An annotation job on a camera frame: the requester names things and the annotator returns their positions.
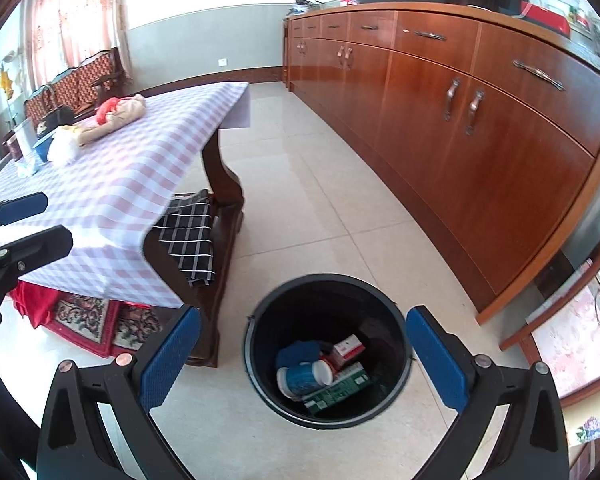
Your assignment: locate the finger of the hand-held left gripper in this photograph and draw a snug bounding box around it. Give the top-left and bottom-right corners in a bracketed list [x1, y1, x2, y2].
[0, 225, 74, 281]
[0, 192, 48, 233]

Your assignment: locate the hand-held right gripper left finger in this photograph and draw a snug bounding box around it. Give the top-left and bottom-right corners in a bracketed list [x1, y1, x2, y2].
[37, 305, 202, 480]

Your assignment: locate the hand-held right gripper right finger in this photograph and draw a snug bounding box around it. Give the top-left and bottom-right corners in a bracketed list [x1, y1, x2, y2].
[405, 306, 570, 480]

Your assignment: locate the blue cup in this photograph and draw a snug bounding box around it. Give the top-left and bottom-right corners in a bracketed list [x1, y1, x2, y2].
[32, 135, 56, 163]

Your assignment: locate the clear plastic bag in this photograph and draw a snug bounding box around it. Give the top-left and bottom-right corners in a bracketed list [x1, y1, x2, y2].
[47, 132, 78, 166]

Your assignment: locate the red white carton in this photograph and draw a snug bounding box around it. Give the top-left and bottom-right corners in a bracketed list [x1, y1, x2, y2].
[328, 334, 367, 367]

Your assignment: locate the green white carton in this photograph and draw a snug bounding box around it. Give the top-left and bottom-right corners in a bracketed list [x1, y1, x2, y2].
[302, 361, 372, 415]

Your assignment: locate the black plastic bucket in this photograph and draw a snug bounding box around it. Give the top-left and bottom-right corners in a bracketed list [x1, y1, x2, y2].
[243, 273, 413, 429]

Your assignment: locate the blue cloth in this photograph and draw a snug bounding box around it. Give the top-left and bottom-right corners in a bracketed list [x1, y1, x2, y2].
[275, 341, 326, 376]

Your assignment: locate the red and beige cloth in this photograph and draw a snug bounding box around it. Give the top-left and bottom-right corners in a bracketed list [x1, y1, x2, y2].
[75, 94, 147, 147]

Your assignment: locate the blue white canister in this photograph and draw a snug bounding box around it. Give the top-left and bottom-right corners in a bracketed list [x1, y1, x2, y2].
[276, 358, 337, 401]

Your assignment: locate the dark red tin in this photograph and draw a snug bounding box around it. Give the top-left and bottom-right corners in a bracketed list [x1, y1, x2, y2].
[1, 132, 21, 161]

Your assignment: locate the black handbag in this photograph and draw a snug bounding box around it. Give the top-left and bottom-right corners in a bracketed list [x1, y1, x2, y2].
[37, 85, 76, 136]

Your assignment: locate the pink checkered tablecloth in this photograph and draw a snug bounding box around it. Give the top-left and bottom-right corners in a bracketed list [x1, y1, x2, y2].
[0, 81, 253, 309]

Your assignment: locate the black plaid cloth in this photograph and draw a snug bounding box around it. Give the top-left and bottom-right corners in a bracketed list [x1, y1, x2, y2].
[152, 190, 216, 288]

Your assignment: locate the coat stand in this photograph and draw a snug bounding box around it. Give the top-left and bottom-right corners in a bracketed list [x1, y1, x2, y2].
[0, 50, 23, 126]

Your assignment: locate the wooden bench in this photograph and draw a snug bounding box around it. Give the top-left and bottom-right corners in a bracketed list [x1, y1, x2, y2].
[22, 47, 126, 121]

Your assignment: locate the floral print box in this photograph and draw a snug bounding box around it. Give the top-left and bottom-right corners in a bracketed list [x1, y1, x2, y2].
[565, 400, 600, 461]

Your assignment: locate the pink floral curtain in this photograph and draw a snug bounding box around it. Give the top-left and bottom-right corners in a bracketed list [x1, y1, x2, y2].
[17, 0, 133, 86]

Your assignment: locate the wooden sideboard cabinet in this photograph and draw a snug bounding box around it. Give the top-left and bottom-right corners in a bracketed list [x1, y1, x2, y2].
[282, 1, 600, 325]

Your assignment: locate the red box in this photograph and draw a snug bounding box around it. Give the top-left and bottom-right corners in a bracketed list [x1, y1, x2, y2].
[520, 1, 571, 36]

